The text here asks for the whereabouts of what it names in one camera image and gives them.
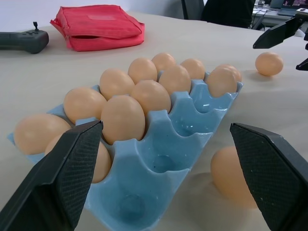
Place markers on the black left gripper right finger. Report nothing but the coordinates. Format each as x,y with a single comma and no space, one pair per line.
272,173

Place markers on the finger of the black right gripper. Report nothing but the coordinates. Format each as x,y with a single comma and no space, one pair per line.
279,33
304,65

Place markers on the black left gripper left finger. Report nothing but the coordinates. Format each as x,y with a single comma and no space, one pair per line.
60,173

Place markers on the blue plastic egg tray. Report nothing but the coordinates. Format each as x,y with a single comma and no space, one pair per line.
154,154

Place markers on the laptop computer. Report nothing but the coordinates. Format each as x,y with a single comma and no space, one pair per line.
292,6

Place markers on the tan egg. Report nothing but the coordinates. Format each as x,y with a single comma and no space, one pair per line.
163,60
221,83
237,73
102,163
83,103
36,133
122,119
269,63
115,83
193,68
151,96
142,70
175,78
227,175

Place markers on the person in dark clothing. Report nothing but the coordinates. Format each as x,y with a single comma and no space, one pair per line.
228,12

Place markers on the dark grey handheld controller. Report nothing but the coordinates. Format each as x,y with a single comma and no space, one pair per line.
24,41

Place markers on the red fabric zipper bag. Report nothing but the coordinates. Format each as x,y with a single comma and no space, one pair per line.
96,26

